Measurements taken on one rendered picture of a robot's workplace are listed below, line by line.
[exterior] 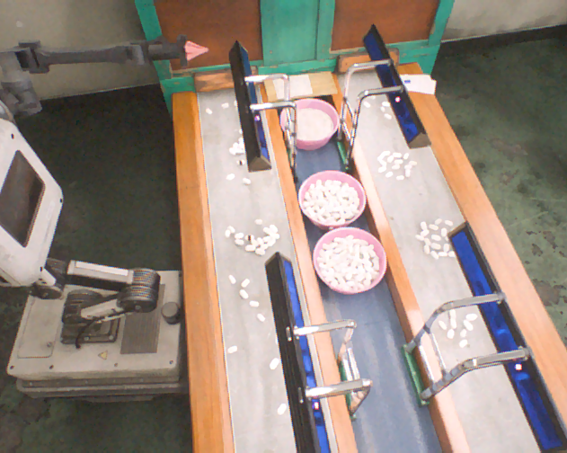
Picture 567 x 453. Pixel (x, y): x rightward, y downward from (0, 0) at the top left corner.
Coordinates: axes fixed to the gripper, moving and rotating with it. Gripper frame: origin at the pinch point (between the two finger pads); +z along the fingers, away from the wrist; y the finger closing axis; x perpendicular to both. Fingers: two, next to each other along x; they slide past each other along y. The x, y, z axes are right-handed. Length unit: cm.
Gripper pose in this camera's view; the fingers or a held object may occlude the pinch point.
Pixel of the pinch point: (205, 49)
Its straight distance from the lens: 173.1
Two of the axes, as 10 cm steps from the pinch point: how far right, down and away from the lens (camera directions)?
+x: 0.4, 6.2, -7.8
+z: 10.0, -0.5, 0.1
